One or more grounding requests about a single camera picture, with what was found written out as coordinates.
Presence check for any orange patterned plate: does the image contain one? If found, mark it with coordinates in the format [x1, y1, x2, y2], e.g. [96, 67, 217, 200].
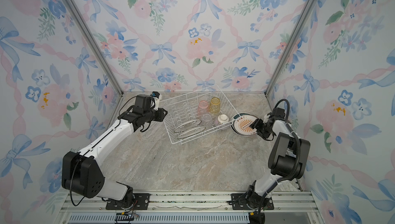
[233, 114, 259, 135]

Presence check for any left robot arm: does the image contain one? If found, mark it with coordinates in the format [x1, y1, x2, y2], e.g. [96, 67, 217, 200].
[61, 92, 167, 210]

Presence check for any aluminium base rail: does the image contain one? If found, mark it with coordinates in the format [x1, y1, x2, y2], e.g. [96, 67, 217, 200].
[55, 191, 324, 224]

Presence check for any white ceramic bowl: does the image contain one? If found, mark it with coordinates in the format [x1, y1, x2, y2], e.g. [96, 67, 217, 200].
[215, 114, 230, 129]

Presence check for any clear glass cup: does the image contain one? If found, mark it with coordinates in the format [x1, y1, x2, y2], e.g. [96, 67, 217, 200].
[201, 113, 213, 129]

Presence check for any yellow glass cup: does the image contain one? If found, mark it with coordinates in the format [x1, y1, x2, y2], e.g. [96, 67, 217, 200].
[209, 97, 221, 114]

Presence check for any green rimmed plate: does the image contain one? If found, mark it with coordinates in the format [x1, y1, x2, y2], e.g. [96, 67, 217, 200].
[231, 114, 259, 138]
[231, 112, 251, 135]

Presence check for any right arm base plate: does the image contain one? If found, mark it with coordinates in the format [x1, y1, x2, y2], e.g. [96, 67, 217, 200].
[229, 193, 274, 211]

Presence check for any pink glass cup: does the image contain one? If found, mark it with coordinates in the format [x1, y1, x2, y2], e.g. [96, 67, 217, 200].
[197, 100, 209, 116]

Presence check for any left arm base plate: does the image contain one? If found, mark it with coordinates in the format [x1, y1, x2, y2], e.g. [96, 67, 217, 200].
[106, 193, 150, 211]

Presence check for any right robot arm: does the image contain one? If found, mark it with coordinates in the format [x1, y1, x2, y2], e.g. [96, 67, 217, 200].
[246, 107, 311, 209]

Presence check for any white wire dish rack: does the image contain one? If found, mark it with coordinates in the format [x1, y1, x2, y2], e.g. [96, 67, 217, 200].
[161, 85, 239, 145]

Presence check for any grey patterned plate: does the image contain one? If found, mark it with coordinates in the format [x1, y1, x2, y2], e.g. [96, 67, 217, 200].
[174, 119, 202, 133]
[177, 126, 206, 140]

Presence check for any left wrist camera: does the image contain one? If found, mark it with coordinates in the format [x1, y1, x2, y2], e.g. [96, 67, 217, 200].
[151, 91, 162, 111]

